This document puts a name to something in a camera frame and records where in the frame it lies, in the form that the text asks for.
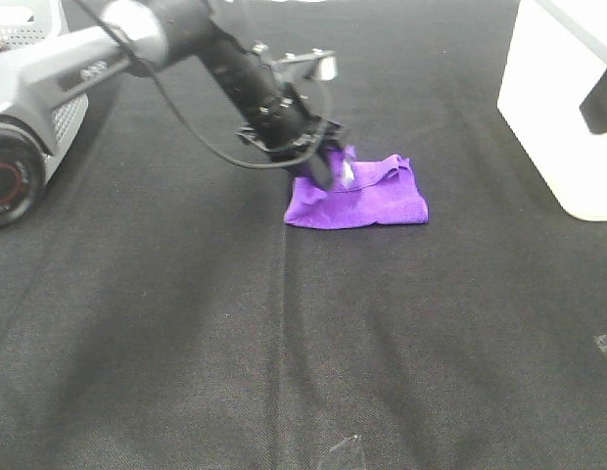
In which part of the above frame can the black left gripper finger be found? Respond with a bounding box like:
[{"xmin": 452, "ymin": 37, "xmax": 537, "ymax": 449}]
[
  {"xmin": 329, "ymin": 142, "xmax": 357, "ymax": 162},
  {"xmin": 303, "ymin": 155, "xmax": 334, "ymax": 189}
]

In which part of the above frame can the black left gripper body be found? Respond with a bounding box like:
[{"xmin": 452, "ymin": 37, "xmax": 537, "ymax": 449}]
[{"xmin": 236, "ymin": 82, "xmax": 349, "ymax": 165}]

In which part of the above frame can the purple microfiber towel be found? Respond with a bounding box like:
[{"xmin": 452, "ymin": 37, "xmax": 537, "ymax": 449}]
[{"xmin": 284, "ymin": 154, "xmax": 429, "ymax": 230}]

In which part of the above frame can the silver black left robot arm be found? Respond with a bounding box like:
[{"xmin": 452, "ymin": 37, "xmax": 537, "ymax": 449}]
[{"xmin": 0, "ymin": 1, "xmax": 345, "ymax": 229}]

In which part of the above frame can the white towel care label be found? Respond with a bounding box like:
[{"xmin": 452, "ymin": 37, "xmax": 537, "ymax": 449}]
[{"xmin": 341, "ymin": 161, "xmax": 355, "ymax": 188}]

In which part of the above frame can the white plastic storage box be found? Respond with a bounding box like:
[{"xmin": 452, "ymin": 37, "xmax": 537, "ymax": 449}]
[{"xmin": 497, "ymin": 1, "xmax": 607, "ymax": 221}]

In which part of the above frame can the clear tape piece bottom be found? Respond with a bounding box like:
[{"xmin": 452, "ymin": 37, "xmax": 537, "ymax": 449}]
[{"xmin": 316, "ymin": 435, "xmax": 366, "ymax": 470}]

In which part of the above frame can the grey perforated plastic basket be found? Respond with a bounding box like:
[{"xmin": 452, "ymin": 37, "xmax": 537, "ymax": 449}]
[{"xmin": 0, "ymin": 1, "xmax": 88, "ymax": 180}]

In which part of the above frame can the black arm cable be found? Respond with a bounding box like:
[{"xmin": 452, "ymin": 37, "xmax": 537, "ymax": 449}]
[{"xmin": 72, "ymin": 0, "xmax": 334, "ymax": 170}]

